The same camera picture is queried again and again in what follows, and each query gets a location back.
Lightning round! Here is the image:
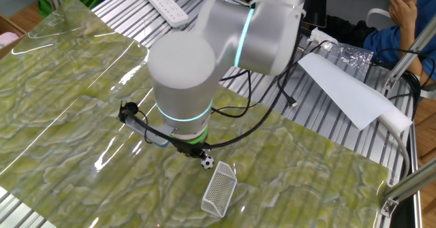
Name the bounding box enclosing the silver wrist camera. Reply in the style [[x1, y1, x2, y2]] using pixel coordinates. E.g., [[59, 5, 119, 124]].
[[123, 114, 178, 148]]

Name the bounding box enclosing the white mesh miniature goal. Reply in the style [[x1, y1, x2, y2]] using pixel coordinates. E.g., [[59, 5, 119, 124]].
[[200, 161, 238, 218]]

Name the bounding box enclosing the bystander left forearm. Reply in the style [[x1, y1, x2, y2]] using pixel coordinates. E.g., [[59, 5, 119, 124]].
[[399, 27, 435, 88]]

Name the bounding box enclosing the black and white soccer ball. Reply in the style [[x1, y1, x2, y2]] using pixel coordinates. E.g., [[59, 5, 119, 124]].
[[200, 155, 215, 170]]

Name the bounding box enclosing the black camera cable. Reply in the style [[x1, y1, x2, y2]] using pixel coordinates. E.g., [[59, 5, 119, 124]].
[[118, 0, 309, 151]]

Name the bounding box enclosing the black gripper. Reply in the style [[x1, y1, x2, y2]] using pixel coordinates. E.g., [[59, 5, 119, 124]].
[[174, 140, 207, 160]]

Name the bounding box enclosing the white cloth wad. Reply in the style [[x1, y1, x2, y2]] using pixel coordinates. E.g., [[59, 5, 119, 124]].
[[309, 27, 330, 44]]

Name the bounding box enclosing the black cable bundle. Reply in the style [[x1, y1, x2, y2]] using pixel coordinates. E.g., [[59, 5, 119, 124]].
[[371, 47, 436, 120]]

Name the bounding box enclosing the bystander left hand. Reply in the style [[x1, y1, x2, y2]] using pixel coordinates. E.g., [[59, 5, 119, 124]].
[[388, 0, 418, 31]]

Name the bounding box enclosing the white paper sheet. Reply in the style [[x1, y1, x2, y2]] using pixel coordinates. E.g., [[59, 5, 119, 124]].
[[296, 52, 396, 131]]

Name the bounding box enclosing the brown cardboard box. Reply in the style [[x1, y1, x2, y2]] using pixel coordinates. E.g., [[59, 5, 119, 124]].
[[0, 14, 28, 61]]

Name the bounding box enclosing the white foam block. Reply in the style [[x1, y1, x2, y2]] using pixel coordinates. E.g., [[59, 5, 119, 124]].
[[376, 101, 414, 134]]

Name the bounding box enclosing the black USB cable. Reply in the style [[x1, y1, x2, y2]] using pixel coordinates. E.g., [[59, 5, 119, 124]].
[[277, 40, 328, 108]]

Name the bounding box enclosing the pink soft item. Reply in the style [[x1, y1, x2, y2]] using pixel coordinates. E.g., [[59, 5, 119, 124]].
[[0, 31, 20, 50]]

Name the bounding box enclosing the clear plastic bag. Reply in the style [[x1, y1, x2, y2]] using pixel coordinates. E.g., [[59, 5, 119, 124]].
[[320, 40, 374, 74]]

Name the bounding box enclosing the white power strip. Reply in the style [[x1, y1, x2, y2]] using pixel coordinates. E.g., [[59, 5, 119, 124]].
[[143, 0, 189, 28]]

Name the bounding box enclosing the white curved tube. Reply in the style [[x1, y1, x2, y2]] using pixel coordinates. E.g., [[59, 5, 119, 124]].
[[365, 7, 392, 22]]

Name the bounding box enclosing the person in blue shirt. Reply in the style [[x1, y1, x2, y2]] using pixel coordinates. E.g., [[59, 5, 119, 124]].
[[362, 0, 436, 82]]

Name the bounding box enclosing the grey flexible hose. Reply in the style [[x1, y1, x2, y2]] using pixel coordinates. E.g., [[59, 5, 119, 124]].
[[377, 117, 411, 183]]

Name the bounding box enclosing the green marble pattern mat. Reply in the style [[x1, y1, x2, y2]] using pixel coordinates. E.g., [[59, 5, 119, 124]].
[[0, 0, 391, 228]]

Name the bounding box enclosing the black laptop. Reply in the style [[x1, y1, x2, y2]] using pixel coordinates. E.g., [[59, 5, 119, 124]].
[[302, 0, 328, 28]]

